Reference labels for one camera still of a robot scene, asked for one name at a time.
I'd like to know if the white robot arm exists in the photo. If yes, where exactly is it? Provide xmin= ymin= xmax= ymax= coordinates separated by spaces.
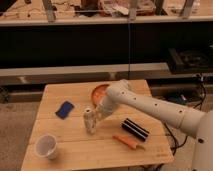
xmin=96 ymin=80 xmax=213 ymax=171

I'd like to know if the orange wooden bowl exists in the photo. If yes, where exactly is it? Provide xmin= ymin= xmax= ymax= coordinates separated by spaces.
xmin=91 ymin=84 xmax=108 ymax=106

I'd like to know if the long shelf bench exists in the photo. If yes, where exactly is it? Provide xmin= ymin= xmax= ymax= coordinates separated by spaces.
xmin=0 ymin=63 xmax=170 ymax=85

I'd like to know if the black white striped block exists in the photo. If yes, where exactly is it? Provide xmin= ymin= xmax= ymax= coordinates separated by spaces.
xmin=121 ymin=118 xmax=149 ymax=141

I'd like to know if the blue sponge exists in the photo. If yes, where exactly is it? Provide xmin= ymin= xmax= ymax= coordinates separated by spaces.
xmin=55 ymin=101 xmax=74 ymax=119

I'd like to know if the wooden table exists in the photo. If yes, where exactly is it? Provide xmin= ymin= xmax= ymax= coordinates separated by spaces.
xmin=21 ymin=82 xmax=173 ymax=171

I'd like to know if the orange toy carrot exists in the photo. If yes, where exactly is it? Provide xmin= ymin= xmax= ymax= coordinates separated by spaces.
xmin=113 ymin=135 xmax=145 ymax=150

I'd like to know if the black box on shelf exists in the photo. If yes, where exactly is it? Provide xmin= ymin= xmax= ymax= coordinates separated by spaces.
xmin=166 ymin=48 xmax=213 ymax=74

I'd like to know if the clear plastic cup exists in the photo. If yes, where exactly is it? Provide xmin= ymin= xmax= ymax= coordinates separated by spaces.
xmin=34 ymin=134 xmax=58 ymax=160

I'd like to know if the black floor cable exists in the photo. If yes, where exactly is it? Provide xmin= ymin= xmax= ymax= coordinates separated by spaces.
xmin=157 ymin=76 xmax=207 ymax=171

